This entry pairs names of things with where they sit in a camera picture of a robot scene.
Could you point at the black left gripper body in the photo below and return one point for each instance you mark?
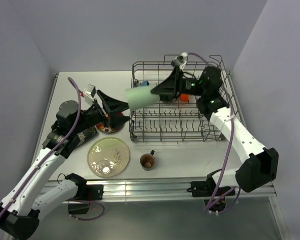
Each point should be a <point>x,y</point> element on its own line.
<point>92,117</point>

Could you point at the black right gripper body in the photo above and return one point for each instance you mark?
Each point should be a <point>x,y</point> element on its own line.
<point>191,86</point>

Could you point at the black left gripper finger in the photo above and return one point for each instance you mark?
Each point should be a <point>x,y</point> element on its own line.
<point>116,120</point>
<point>110,104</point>

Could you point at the orange plastic bowl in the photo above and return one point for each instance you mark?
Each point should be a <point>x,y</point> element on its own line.
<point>184,98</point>

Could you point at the blue ceramic bowl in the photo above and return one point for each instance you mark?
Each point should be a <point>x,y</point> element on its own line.
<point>144,84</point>

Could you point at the light green cup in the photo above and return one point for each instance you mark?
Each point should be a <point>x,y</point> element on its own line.
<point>141,97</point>

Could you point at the dark brown mug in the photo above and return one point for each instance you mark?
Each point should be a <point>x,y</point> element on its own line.
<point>147,160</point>

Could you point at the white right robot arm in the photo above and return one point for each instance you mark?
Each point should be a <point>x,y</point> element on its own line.
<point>259,163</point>

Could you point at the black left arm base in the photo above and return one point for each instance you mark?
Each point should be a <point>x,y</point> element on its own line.
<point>87,203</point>

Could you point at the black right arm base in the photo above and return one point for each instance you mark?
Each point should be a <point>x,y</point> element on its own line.
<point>205,189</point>

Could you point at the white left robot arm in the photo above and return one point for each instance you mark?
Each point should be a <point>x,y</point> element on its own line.
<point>22,209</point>

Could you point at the red floral round plate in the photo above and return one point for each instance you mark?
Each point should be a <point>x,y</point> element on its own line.
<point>104,125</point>

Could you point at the black floral square plate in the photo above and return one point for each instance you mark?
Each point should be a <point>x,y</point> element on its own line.
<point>87,135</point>

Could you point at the large cream round plate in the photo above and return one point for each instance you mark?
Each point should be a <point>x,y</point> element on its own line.
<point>111,149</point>

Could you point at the clear glass cup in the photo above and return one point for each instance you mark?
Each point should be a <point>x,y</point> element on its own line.
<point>103,167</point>

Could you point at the grey wire dish rack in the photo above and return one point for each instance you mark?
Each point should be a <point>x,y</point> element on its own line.
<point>176,121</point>

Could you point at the aluminium frame rail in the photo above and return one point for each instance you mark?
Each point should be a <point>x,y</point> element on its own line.
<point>163,209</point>

